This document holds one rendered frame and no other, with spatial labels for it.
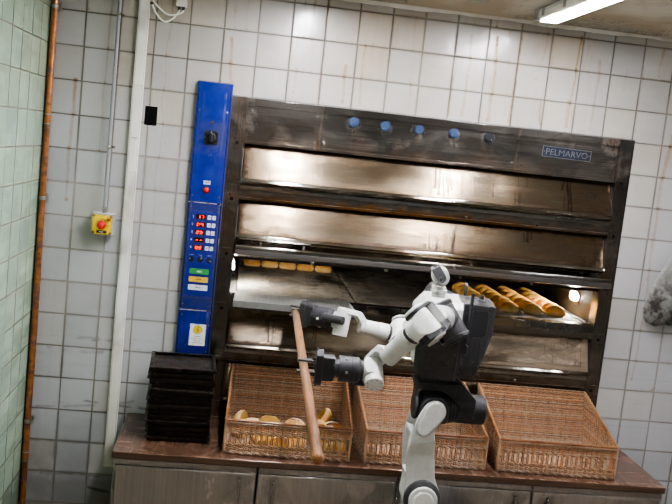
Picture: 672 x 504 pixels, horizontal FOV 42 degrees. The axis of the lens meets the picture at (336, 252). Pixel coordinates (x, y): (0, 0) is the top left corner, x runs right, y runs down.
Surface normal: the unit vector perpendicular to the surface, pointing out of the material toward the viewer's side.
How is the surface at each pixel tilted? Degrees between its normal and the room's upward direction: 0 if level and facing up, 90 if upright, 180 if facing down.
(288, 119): 90
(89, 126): 90
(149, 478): 90
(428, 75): 90
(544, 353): 70
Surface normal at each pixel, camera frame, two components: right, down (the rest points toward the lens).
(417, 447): 0.13, 0.53
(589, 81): 0.10, 0.13
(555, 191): 0.14, -0.24
